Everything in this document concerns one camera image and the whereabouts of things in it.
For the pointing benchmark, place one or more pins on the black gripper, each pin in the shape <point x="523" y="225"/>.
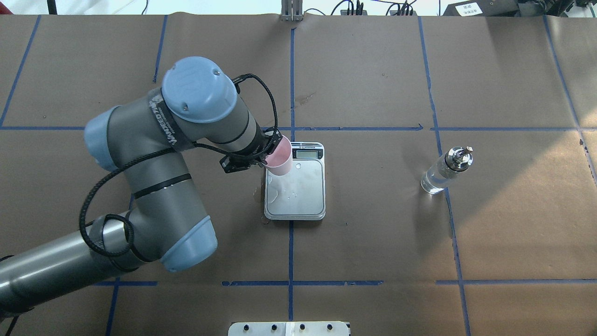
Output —
<point x="256" y="147"/>

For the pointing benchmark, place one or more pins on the pink plastic cup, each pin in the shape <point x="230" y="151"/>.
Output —
<point x="279" y="163"/>

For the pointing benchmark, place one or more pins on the clear glass sauce bottle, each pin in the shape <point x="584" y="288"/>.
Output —
<point x="447" y="169"/>

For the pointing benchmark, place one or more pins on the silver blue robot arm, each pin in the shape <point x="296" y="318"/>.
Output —
<point x="147" y="208"/>

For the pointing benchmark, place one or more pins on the silver digital kitchen scale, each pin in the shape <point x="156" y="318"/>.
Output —
<point x="299" y="195"/>

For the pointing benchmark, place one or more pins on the black box with white label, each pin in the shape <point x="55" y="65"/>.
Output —
<point x="488" y="8"/>

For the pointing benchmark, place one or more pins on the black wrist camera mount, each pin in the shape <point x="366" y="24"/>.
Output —
<point x="233" y="164"/>

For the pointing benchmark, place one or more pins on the aluminium frame post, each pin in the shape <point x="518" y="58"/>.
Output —
<point x="291" y="11"/>

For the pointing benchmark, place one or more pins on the white pedestal column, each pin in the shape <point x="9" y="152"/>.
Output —
<point x="290" y="328"/>

